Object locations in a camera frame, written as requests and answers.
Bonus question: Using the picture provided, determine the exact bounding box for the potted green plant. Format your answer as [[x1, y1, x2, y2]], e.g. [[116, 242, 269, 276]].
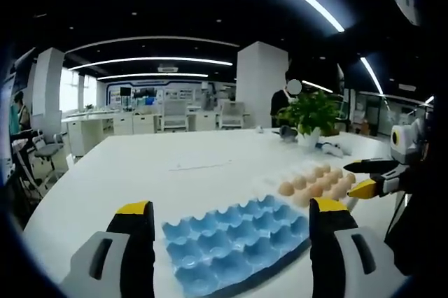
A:
[[276, 90, 347, 147]]

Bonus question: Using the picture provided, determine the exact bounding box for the white table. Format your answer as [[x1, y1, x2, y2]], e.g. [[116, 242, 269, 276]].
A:
[[21, 127, 421, 298]]

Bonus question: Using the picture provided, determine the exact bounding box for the white office desk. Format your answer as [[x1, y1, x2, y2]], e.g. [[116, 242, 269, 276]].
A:
[[62, 108, 162, 157]]

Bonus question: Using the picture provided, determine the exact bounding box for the grey object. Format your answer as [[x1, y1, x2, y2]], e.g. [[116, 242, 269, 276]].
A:
[[279, 125, 299, 142]]

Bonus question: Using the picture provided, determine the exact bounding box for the group of brown eggs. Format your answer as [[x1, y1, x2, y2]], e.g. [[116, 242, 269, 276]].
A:
[[279, 164, 357, 208]]

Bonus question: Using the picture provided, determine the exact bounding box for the white and blue object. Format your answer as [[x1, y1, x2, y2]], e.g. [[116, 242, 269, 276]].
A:
[[316, 140, 352, 157]]

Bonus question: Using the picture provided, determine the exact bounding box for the blue egg tray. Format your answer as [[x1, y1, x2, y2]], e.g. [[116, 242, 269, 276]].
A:
[[161, 195, 312, 298]]

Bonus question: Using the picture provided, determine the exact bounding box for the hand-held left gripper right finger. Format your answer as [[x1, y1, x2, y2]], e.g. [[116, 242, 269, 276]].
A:
[[309, 197, 409, 298]]

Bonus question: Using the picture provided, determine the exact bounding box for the white mesh chair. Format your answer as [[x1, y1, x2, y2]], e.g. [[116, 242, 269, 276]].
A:
[[161, 99, 189, 132], [219, 101, 246, 129]]

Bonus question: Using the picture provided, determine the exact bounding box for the grey office chair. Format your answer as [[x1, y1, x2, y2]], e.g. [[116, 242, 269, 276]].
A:
[[31, 129, 69, 182]]

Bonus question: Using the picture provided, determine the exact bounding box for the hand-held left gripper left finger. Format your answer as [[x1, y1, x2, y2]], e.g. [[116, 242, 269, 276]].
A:
[[59, 201, 155, 298]]

